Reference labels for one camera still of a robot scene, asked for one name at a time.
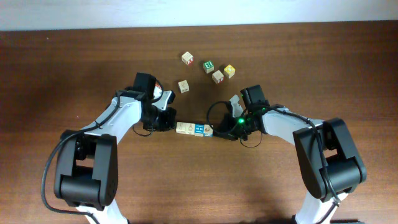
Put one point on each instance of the green letter R block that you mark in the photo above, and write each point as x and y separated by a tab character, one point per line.
208	66

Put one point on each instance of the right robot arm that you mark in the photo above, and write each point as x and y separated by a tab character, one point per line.
329	161

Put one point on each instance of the wooden letter J block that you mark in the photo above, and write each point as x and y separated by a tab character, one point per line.
183	86

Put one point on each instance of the wooden block green side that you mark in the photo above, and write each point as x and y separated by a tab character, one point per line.
181	128

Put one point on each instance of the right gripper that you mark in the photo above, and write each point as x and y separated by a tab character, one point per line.
227	129

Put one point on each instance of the wooden block blue side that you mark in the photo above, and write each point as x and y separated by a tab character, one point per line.
208	131

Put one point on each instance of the blue top block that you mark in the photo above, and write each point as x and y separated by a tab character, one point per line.
199	130

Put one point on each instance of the red letter A block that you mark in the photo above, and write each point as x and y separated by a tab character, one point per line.
158	89

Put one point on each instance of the wooden block red drawing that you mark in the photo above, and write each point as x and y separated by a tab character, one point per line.
190	128

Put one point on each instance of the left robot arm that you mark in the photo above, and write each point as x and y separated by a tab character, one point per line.
86	175

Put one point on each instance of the wooden block red side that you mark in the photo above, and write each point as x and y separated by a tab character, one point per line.
217	77

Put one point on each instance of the top plain wooden block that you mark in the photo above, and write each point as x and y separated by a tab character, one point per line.
187	58

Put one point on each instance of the yellow letter block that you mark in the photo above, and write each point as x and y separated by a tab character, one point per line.
229	71

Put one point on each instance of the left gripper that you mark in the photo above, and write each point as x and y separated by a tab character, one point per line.
168	124

